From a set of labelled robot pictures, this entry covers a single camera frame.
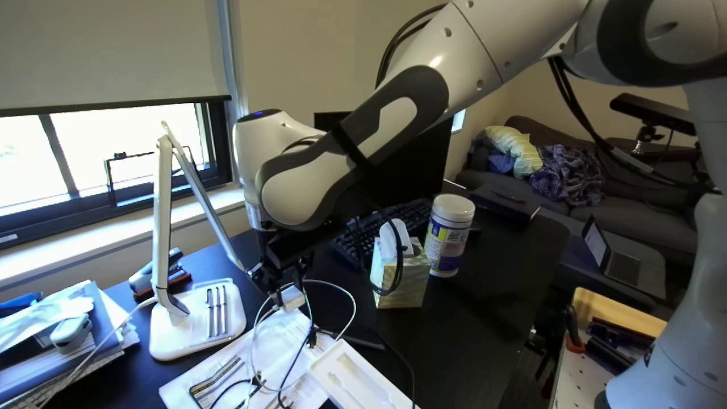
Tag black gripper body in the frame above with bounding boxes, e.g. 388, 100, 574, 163
264, 250, 311, 284

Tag white charger cube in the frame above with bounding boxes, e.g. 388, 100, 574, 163
281, 284, 310, 312

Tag white charger cable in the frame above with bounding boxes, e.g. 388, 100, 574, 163
249, 277, 361, 383

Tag scattered white papers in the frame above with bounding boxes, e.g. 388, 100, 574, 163
157, 305, 339, 409

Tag dark pen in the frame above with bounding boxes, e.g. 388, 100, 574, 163
332, 330, 388, 355

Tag white desk lamp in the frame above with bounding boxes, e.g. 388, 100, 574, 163
147, 120, 251, 364

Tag white tissue sheet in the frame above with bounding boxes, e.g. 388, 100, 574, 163
376, 217, 417, 265

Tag blue brown stapler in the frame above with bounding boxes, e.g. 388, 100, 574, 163
126, 247, 194, 300

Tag yellow patterned tissue box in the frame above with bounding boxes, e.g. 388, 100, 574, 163
368, 242, 433, 312

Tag flat white box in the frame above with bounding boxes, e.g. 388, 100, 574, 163
304, 338, 417, 409

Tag white wipes canister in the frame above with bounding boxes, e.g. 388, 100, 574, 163
423, 192, 477, 279

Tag black computer monitor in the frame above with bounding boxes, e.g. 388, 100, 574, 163
314, 112, 459, 230

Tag pale blue mouse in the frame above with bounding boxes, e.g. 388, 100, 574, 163
48, 316, 97, 352

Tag flat black box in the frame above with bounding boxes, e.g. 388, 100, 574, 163
469, 185, 545, 228

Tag clear plastic bag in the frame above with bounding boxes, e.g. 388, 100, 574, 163
0, 296, 98, 360

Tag stack of books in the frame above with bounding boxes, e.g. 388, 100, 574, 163
0, 279, 144, 409

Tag yellow pillow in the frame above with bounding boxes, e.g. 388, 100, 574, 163
482, 124, 545, 179

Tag black red clamp tool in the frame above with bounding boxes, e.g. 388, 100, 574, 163
565, 305, 591, 358

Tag beige roller blind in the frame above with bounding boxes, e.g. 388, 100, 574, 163
0, 0, 233, 118

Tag purple cloth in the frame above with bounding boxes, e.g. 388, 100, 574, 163
529, 143, 607, 210

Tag light wooden board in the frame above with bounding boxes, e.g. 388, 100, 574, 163
571, 284, 670, 341

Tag dark purple tool case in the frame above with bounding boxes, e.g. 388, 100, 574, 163
586, 316, 659, 375

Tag open grey laptop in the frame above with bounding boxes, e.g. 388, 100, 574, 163
580, 215, 670, 303

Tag dark grey couch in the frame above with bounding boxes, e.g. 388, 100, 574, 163
457, 112, 727, 268

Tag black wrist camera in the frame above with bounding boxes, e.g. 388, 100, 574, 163
260, 228, 337, 265

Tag grey desk cable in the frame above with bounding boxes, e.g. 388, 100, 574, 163
274, 303, 323, 409

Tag black window frame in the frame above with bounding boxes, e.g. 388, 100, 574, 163
0, 95, 234, 250

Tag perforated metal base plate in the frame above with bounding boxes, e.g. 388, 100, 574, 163
549, 344, 634, 409

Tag black camera with tripod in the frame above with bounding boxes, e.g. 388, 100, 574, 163
609, 91, 700, 157

